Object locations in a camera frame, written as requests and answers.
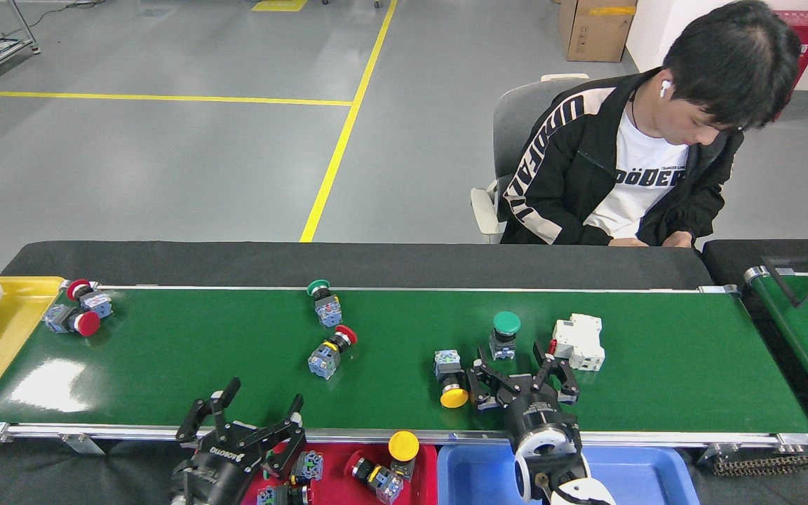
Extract grey office chair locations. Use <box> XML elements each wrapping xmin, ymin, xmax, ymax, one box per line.
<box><xmin>471</xmin><ymin>73</ymin><xmax>591</xmax><ymax>244</ymax></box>

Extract person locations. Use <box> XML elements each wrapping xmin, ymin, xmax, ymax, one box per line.
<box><xmin>499</xmin><ymin>0</ymin><xmax>802</xmax><ymax>248</ymax></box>

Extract blue plastic tray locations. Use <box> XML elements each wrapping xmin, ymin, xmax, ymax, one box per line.
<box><xmin>437</xmin><ymin>443</ymin><xmax>701</xmax><ymax>505</ymax></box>

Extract red plastic tray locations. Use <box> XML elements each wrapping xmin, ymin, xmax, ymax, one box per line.
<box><xmin>239</xmin><ymin>442</ymin><xmax>440</xmax><ymax>505</ymax></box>

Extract white circuit breaker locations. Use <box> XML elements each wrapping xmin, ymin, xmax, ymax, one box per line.
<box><xmin>548</xmin><ymin>313</ymin><xmax>606</xmax><ymax>372</ymax></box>

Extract yellow push button switch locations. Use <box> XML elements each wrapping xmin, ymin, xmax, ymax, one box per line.
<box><xmin>433</xmin><ymin>349</ymin><xmax>471</xmax><ymax>410</ymax></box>
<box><xmin>388</xmin><ymin>430</ymin><xmax>421</xmax><ymax>483</ymax></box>

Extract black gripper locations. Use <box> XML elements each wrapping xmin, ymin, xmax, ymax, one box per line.
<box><xmin>466</xmin><ymin>341</ymin><xmax>581</xmax><ymax>438</ymax></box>
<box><xmin>171</xmin><ymin>377</ymin><xmax>307</xmax><ymax>505</ymax></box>

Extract long green conveyor belt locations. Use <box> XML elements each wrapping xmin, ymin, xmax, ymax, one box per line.
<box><xmin>0</xmin><ymin>278</ymin><xmax>808</xmax><ymax>453</ymax></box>

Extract green push button switch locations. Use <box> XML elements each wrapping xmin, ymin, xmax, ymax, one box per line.
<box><xmin>292</xmin><ymin>450</ymin><xmax>325</xmax><ymax>483</ymax></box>
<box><xmin>307</xmin><ymin>279</ymin><xmax>343</xmax><ymax>329</ymax></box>
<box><xmin>489</xmin><ymin>311</ymin><xmax>522</xmax><ymax>361</ymax></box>

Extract conveyor drive chain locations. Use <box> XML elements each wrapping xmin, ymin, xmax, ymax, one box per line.
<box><xmin>711</xmin><ymin>449</ymin><xmax>808</xmax><ymax>478</ymax></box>

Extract brown cardboard box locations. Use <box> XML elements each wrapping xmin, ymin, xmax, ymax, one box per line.
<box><xmin>558</xmin><ymin>0</ymin><xmax>638</xmax><ymax>64</ymax></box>

